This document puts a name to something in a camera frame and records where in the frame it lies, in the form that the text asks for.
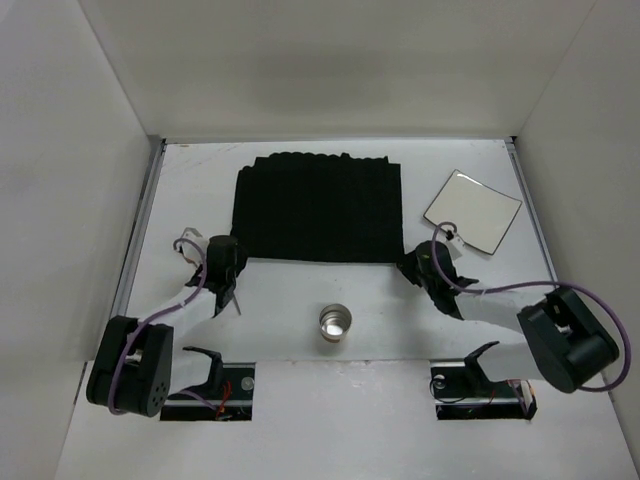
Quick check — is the black cloth placemat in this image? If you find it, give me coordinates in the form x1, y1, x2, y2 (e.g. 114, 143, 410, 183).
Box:
231, 152, 404, 264

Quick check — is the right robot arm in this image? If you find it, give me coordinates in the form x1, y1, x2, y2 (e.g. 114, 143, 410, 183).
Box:
397, 241, 629, 394

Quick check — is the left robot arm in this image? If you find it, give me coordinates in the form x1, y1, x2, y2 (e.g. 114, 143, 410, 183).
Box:
86, 229, 248, 417

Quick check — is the silver knife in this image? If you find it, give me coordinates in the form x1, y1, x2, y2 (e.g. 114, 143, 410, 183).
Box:
232, 294, 242, 316

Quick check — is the square white plate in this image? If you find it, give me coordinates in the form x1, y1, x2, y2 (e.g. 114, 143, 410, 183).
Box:
423, 170, 522, 255

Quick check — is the metal cup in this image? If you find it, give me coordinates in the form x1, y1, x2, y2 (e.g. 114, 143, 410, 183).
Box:
319, 304, 352, 343

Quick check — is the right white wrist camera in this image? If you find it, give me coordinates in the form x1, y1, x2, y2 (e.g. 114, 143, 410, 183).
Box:
443, 228, 465, 260

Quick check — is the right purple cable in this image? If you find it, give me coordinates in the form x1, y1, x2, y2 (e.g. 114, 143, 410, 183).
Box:
432, 222, 629, 392

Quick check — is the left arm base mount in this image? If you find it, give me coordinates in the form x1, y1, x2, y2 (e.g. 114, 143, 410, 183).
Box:
160, 347, 256, 422

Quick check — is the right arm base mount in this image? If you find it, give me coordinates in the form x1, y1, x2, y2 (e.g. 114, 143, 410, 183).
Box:
429, 341, 538, 421

